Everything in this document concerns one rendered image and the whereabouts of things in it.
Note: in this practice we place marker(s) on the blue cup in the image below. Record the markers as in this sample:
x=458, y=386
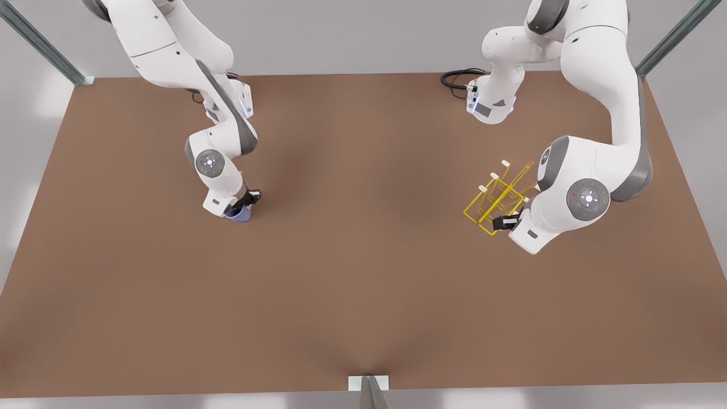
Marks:
x=239, y=213

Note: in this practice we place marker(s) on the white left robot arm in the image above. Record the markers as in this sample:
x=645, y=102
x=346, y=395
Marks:
x=596, y=68

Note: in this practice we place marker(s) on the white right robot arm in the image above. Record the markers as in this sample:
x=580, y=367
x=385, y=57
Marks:
x=170, y=51

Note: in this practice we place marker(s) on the silver frame post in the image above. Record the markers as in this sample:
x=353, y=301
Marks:
x=670, y=37
x=42, y=44
x=370, y=392

